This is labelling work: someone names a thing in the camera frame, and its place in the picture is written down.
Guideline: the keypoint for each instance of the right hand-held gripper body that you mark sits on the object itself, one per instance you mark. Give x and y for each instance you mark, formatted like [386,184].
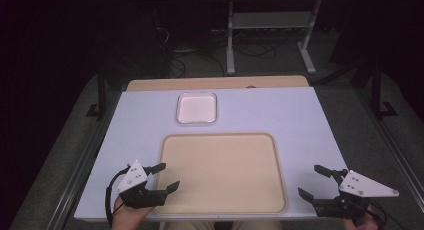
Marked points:
[360,186]

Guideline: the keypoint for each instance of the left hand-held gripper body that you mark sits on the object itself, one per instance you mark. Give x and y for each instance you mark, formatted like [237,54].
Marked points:
[133,180]

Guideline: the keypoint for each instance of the person's left hand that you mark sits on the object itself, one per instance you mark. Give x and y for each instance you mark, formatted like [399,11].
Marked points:
[128,216]

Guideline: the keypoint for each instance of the person's right hand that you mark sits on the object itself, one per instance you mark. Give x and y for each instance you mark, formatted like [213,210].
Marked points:
[365,223]

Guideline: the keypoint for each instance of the beige plastic tray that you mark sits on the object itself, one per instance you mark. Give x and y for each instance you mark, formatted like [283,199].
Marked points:
[220,173]

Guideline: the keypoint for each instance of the white square dish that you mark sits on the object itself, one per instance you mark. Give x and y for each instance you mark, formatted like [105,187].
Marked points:
[196,107]

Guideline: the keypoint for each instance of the black metal stand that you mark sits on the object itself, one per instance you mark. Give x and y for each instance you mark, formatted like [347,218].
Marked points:
[101,96]
[377,93]

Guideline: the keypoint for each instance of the white metal stand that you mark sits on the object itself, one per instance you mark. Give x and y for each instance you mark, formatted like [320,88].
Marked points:
[271,20]

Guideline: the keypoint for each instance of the aluminium frame rail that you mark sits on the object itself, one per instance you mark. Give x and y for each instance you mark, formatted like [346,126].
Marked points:
[393,146]
[80,176]

